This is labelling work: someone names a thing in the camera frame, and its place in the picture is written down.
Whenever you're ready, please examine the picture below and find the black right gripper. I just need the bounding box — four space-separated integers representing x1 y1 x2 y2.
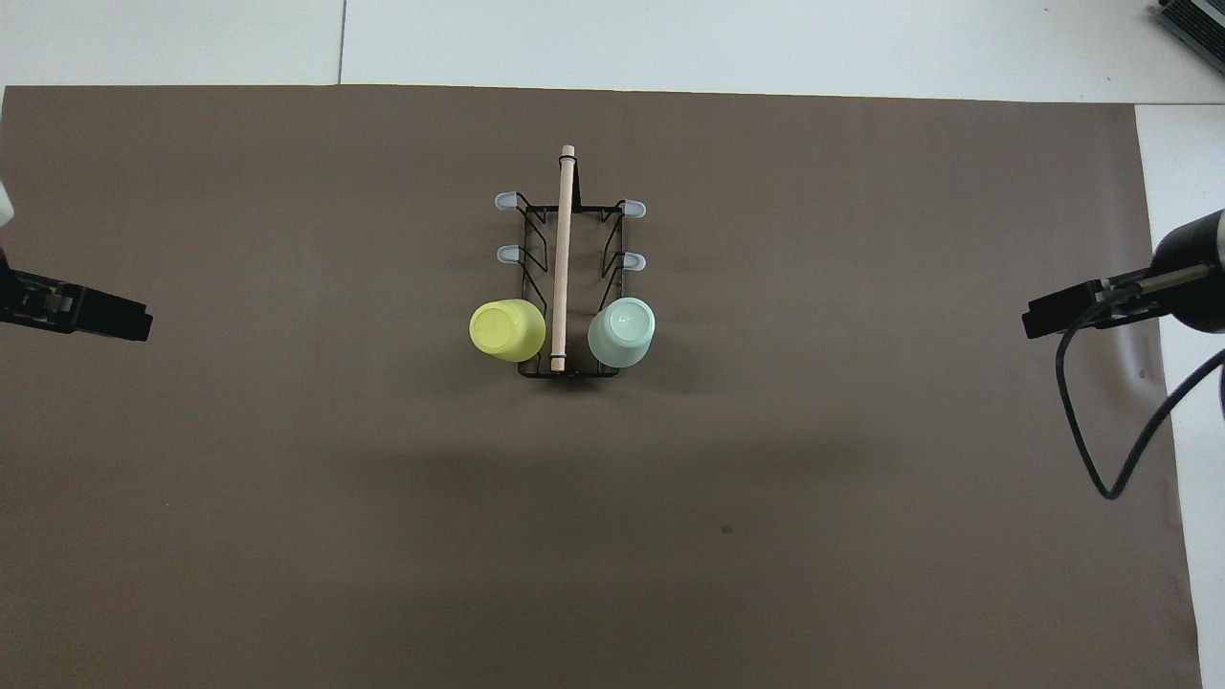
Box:
1021 208 1225 340

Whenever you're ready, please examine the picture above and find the grey device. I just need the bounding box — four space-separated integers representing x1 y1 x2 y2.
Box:
1153 0 1225 50

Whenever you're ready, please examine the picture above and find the pale green plastic cup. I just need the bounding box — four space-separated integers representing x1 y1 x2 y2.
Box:
587 297 657 368

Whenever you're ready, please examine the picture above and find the yellow plastic cup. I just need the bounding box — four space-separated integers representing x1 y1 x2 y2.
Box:
469 299 546 363

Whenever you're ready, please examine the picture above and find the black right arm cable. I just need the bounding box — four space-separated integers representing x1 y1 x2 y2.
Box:
1055 265 1225 501

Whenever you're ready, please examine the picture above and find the brown table mat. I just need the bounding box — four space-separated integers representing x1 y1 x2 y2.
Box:
0 84 1205 689

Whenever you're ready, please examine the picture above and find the black wire cup rack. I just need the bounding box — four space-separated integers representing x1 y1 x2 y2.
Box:
494 144 648 380

